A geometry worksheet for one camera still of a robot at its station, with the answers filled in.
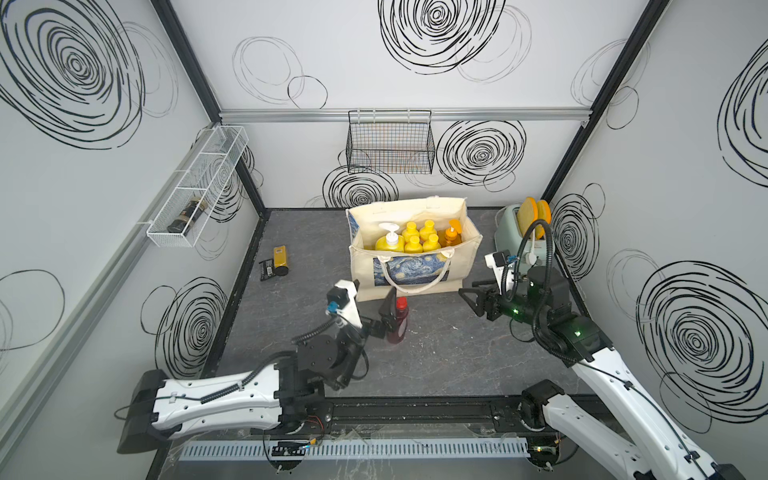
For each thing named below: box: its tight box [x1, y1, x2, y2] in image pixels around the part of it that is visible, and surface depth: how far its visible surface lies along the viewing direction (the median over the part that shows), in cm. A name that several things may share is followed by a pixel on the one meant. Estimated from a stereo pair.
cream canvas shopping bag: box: [346, 197, 483, 302], surface depth 86 cm
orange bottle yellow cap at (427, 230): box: [419, 219, 437, 241], surface depth 88 cm
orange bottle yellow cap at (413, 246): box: [404, 235, 423, 254], surface depth 84 cm
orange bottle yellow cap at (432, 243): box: [423, 234, 441, 251], surface depth 84 cm
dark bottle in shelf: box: [167, 197, 208, 236], surface depth 68 cm
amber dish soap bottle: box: [437, 218, 463, 248], surface depth 86 cm
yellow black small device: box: [259, 245, 289, 282], surface depth 102 cm
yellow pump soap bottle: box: [375, 222, 405, 253], surface depth 84 cm
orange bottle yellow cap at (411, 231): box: [402, 221, 420, 242], surface depth 88 cm
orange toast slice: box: [535, 199, 553, 240], surface depth 91 cm
